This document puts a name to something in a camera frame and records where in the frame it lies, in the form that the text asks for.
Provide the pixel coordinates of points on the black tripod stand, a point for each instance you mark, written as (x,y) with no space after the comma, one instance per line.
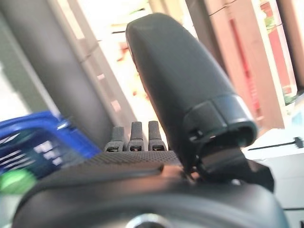
(298,142)

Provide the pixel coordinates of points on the green bell pepper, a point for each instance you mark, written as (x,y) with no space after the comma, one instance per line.
(14,181)

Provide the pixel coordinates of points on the blue plastic shopping basket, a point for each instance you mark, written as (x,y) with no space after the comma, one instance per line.
(35,123)

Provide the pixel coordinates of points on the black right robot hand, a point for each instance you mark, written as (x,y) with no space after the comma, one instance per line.
(171,71)

